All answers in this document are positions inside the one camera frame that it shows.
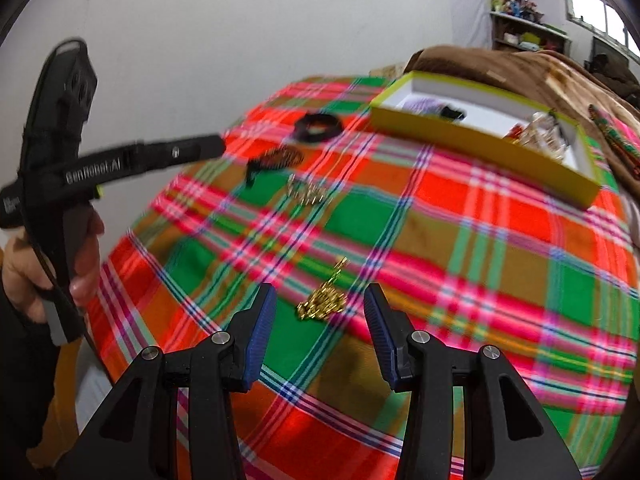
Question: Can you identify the black hair tie with charm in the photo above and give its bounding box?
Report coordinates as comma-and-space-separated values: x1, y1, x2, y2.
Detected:
547, 111, 570, 161

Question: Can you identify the large lilac spiral hair tie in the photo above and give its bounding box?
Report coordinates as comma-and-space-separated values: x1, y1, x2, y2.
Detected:
402, 97, 447, 115

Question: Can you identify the yellow cardboard box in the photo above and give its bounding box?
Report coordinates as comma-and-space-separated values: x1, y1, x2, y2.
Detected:
369, 71, 601, 209

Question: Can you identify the gold bead bracelet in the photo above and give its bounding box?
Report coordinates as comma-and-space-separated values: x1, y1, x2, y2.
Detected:
296, 257, 351, 321

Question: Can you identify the gold chain hair clip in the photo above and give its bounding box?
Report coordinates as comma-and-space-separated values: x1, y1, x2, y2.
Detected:
286, 176, 333, 206

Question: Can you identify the brown beaded bracelet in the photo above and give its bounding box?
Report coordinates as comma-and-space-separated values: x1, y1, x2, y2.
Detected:
245, 146, 306, 183

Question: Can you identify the person's left forearm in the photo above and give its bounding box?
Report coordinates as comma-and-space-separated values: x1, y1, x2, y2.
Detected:
0, 280, 61, 466

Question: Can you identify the person's left hand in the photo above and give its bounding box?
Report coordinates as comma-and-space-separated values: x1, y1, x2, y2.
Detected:
4, 209, 107, 320

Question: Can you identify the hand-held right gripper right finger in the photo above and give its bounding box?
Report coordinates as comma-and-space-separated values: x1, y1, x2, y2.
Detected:
363, 283, 583, 480

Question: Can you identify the barred window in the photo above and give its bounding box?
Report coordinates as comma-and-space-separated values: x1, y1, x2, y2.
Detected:
562, 0, 637, 52

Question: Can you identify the brown blanket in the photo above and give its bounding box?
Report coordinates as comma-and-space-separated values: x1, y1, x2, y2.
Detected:
405, 45, 640, 201

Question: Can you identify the wooden shelf unit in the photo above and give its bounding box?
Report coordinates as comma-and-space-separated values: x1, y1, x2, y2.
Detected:
490, 10, 573, 53

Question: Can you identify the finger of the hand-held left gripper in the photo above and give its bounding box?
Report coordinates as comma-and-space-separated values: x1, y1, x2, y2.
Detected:
122, 133, 227, 172

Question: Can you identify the red green plaid cloth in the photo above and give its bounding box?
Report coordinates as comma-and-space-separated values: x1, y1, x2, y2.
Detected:
85, 75, 640, 480

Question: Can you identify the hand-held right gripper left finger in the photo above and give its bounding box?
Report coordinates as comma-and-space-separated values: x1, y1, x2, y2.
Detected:
55, 282, 278, 480

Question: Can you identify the folded plaid cloth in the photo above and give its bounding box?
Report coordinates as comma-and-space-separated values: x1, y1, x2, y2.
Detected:
587, 105, 640, 176

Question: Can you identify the row of shelf ornaments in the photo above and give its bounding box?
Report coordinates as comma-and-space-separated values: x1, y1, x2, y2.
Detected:
492, 0, 546, 23

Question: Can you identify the black wristband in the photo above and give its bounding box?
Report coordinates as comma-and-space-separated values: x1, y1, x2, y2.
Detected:
294, 114, 346, 143

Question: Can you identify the black television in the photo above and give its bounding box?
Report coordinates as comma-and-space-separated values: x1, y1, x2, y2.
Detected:
585, 37, 632, 77

